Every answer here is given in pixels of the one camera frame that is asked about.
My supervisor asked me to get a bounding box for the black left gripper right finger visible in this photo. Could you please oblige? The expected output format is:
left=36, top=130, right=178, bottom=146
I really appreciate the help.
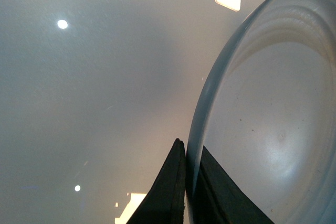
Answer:
left=193, top=147, right=273, bottom=223

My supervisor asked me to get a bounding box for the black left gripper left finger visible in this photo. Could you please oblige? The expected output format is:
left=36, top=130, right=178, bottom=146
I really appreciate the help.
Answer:
left=127, top=138, right=186, bottom=223

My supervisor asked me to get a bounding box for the light blue plate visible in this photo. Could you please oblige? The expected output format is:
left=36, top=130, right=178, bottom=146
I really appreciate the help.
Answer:
left=186, top=0, right=335, bottom=223

